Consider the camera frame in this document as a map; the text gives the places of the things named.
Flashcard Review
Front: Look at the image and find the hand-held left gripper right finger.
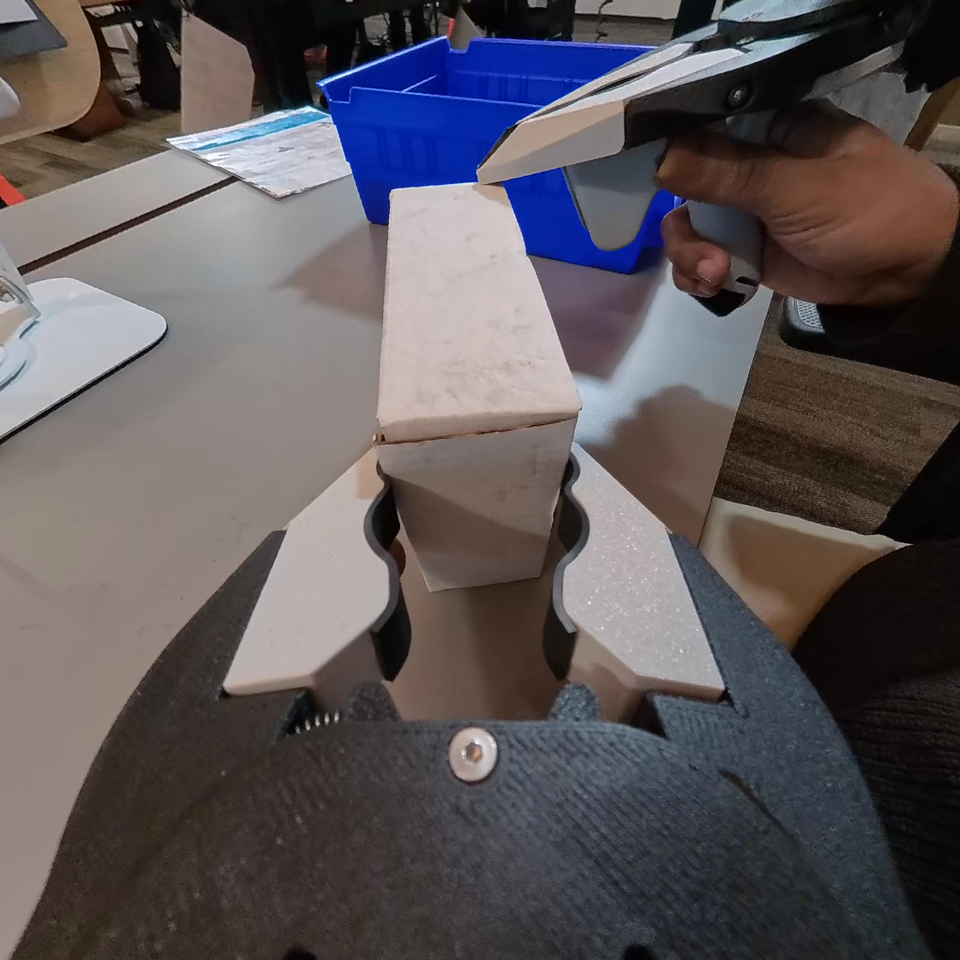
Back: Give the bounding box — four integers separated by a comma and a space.
543, 442, 729, 721

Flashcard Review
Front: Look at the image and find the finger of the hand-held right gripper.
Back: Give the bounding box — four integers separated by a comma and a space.
474, 96, 630, 187
516, 39, 751, 135

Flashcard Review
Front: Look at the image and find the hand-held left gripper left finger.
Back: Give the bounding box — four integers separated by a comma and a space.
222, 459, 414, 702

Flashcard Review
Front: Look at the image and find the blue storage bin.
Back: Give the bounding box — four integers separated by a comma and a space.
316, 36, 684, 275

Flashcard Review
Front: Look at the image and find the white cardboard box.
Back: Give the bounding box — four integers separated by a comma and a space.
372, 183, 584, 595

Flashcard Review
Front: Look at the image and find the person's right forearm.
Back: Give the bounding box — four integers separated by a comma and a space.
817, 161, 960, 543

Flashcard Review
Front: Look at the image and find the grey desk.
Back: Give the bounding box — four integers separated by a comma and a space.
0, 146, 774, 960

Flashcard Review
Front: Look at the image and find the person's right hand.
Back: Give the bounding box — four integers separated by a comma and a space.
654, 123, 960, 309

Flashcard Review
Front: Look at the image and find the laminated instruction sheet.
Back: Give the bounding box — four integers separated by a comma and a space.
166, 105, 354, 200

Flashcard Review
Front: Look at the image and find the white document stand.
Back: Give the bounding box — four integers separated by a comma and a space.
0, 236, 169, 444

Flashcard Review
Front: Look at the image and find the beige sign board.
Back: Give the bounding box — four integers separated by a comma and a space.
178, 13, 256, 136

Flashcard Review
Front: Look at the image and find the wooden stand board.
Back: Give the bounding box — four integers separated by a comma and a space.
0, 0, 102, 147

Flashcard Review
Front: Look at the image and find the instruction sheet on stand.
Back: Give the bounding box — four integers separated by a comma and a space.
0, 0, 70, 55

